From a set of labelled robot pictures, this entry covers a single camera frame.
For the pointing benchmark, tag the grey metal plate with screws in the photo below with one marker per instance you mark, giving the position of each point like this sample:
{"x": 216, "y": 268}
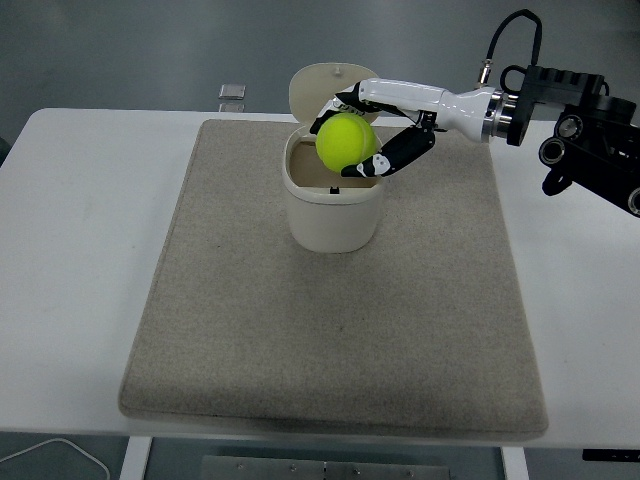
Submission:
{"x": 325, "y": 470}

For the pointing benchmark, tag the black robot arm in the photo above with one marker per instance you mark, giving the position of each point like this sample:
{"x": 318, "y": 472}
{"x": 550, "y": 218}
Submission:
{"x": 585, "y": 125}

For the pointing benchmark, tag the cream plastic bin with lid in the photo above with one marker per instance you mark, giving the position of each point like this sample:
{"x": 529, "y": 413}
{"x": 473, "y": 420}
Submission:
{"x": 332, "y": 215}

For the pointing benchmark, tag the yellow tennis ball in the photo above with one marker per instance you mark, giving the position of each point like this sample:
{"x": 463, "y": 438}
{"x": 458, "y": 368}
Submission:
{"x": 345, "y": 141}

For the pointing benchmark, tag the white table leg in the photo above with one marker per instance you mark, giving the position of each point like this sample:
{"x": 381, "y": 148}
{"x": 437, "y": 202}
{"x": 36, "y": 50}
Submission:
{"x": 136, "y": 460}
{"x": 514, "y": 465}

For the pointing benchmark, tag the square metal floor plate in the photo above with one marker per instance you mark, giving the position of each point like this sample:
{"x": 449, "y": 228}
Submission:
{"x": 231, "y": 107}
{"x": 232, "y": 91}

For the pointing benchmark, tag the black table control panel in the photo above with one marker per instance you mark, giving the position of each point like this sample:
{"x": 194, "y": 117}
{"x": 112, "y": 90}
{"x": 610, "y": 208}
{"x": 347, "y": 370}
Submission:
{"x": 612, "y": 455}

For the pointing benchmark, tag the beige fabric mat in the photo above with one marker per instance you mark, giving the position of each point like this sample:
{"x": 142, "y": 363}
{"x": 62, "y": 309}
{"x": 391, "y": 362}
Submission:
{"x": 325, "y": 325}

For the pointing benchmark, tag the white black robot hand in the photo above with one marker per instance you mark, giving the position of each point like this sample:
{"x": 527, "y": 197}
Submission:
{"x": 425, "y": 97}

